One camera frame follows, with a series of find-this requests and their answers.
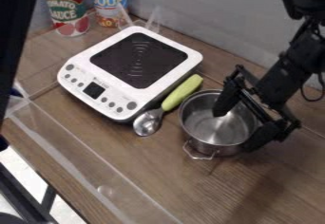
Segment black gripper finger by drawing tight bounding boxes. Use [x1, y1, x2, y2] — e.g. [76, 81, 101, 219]
[242, 120, 285, 152]
[212, 77, 244, 117]

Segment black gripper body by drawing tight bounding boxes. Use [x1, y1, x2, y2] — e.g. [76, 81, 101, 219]
[227, 54, 313, 140]

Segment silver pot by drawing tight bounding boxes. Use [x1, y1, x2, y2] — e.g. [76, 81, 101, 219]
[179, 89, 259, 160]

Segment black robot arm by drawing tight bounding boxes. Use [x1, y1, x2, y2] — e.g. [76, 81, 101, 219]
[212, 0, 325, 152]

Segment white and black stove top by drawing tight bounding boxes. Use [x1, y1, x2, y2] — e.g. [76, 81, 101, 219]
[57, 26, 203, 122]

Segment alphabet soup can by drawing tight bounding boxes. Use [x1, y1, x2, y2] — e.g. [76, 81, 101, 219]
[92, 0, 128, 28]

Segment clear acrylic barrier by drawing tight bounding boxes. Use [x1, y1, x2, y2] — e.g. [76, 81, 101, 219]
[5, 80, 182, 224]

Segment tomato sauce can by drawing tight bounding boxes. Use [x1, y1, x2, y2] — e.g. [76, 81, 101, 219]
[45, 0, 89, 37]

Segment green handled silver spoon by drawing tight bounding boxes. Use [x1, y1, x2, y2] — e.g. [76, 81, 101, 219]
[133, 74, 203, 137]

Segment black metal frame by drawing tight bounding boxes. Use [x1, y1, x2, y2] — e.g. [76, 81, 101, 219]
[0, 0, 57, 224]

